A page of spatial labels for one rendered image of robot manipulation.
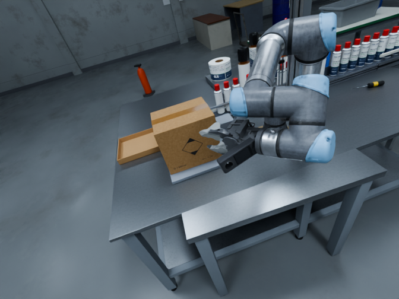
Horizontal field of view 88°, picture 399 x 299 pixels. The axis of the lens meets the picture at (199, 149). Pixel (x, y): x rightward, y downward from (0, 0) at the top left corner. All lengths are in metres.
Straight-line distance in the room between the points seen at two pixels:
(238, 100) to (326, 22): 0.43
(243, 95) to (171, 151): 0.60
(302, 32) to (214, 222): 0.77
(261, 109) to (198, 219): 0.59
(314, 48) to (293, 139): 0.42
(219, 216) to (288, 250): 0.94
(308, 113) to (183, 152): 0.69
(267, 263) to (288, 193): 0.84
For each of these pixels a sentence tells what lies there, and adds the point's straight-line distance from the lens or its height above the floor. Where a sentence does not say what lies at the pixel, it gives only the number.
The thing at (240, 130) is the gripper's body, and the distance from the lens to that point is 0.59.
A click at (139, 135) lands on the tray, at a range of 1.59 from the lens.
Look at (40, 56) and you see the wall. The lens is 9.33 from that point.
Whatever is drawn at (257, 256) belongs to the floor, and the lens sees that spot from 1.75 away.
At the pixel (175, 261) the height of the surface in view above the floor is 0.22.
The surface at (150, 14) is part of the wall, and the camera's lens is 8.52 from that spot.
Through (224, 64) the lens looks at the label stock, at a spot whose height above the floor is 1.01.
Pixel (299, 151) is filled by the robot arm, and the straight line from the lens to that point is 0.51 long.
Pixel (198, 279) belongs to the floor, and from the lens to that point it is 1.74.
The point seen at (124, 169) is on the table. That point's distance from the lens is 1.36.
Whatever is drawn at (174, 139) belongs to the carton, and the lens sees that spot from 1.00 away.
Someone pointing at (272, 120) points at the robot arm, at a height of 0.97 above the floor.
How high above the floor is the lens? 1.61
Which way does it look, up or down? 38 degrees down
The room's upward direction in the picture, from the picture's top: 16 degrees counter-clockwise
